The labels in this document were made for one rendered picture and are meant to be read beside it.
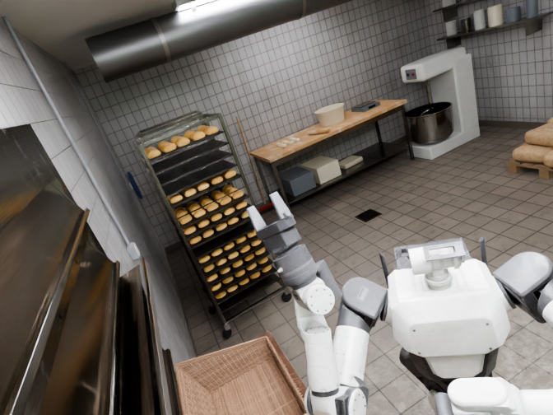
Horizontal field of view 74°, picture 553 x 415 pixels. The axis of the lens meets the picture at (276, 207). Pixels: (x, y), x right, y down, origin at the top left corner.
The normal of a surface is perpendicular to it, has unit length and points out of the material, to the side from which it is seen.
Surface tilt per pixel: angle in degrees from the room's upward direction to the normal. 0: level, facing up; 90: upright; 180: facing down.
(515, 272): 24
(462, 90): 90
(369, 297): 34
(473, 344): 90
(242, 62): 90
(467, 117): 90
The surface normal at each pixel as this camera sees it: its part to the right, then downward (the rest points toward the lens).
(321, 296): 0.22, -0.12
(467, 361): -0.20, 0.44
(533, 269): -0.64, -0.63
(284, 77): 0.37, 0.25
